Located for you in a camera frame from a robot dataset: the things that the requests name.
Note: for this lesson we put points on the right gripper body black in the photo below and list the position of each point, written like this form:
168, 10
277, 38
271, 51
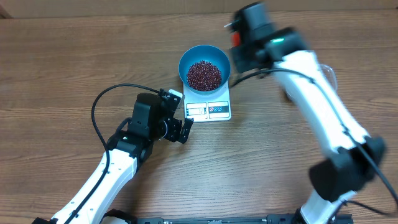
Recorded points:
247, 61

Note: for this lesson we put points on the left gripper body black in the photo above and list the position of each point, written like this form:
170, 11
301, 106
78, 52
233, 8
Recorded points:
170, 130

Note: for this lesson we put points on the orange scoop blue handle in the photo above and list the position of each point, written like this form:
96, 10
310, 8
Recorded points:
235, 39

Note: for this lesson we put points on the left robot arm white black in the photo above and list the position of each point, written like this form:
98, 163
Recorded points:
127, 149

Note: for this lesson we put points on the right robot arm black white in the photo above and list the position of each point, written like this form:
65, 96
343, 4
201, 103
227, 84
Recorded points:
352, 156

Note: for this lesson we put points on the white digital kitchen scale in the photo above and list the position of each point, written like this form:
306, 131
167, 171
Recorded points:
207, 106

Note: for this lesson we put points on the red beans in bowl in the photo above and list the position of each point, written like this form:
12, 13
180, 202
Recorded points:
204, 76

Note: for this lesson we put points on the teal blue bowl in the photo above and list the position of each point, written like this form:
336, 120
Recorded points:
207, 53

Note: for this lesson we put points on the clear plastic container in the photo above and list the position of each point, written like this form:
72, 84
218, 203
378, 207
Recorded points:
325, 70

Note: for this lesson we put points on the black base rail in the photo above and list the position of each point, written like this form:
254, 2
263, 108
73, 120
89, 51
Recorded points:
217, 221

